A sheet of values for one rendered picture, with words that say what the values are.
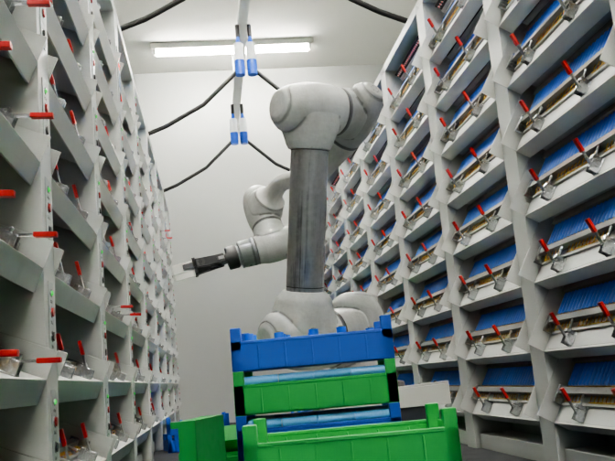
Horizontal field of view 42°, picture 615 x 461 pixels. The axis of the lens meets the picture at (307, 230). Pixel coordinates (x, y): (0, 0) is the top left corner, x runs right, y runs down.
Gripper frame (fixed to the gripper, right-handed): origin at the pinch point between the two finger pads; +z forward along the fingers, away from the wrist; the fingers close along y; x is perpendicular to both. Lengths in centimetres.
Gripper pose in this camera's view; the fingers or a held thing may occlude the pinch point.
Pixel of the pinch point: (176, 273)
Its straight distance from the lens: 254.1
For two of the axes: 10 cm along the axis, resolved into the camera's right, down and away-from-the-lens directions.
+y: -1.1, 1.9, 9.8
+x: -2.9, -9.5, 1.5
